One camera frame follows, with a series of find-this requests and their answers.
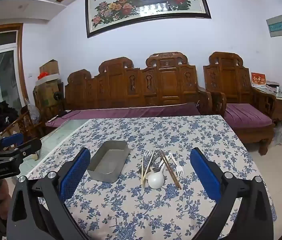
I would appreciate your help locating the purple armchair cushion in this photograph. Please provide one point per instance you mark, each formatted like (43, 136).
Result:
(245, 116)

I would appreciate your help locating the clear plastic bag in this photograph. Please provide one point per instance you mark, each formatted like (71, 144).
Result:
(33, 113)

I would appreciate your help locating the sliding glass door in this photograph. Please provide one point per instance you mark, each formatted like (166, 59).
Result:
(3, 80)

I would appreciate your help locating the black fan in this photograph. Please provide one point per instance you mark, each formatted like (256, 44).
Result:
(57, 96)

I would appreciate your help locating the small cardboard box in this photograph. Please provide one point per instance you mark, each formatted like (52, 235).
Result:
(49, 68)

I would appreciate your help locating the beige chopstick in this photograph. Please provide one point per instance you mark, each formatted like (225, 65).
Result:
(149, 163)
(143, 170)

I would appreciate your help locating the blue floral tablecloth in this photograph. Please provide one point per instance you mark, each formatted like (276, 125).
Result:
(136, 212)

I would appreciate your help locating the white plastic fork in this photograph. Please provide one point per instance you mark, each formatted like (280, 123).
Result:
(179, 171)

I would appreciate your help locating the rectangular metal tray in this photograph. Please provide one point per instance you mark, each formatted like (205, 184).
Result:
(106, 165)

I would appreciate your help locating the brown chopstick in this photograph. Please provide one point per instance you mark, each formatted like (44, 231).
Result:
(172, 173)
(168, 163)

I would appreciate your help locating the large cardboard box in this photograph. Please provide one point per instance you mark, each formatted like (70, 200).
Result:
(46, 92)

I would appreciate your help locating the grey electrical panel box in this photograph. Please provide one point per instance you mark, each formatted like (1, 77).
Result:
(277, 26)

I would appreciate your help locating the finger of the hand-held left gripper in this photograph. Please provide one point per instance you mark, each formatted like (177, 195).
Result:
(28, 148)
(12, 139)

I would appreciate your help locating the pile of black clothes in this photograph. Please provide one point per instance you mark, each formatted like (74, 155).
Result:
(1, 115)

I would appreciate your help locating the carved wooden armchair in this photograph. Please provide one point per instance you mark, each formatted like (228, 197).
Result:
(227, 80)

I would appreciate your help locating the wooden chair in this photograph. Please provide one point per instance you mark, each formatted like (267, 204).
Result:
(26, 125)

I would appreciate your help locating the metal fork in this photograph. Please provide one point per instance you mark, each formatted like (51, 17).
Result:
(147, 154)

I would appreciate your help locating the white plastic bag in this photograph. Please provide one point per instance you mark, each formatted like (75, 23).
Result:
(279, 133)

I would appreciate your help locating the carved wooden sofa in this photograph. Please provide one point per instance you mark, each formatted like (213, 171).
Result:
(167, 82)

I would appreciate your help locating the purple sofa cushion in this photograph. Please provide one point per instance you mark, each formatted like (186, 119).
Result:
(131, 111)

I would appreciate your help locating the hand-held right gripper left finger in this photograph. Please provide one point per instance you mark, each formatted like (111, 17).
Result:
(74, 175)

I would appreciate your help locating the framed peacock flower painting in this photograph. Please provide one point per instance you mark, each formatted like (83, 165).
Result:
(143, 5)

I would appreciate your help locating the red gift box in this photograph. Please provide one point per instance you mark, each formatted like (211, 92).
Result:
(258, 78)

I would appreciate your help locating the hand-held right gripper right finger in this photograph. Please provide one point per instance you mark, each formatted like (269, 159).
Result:
(204, 177)

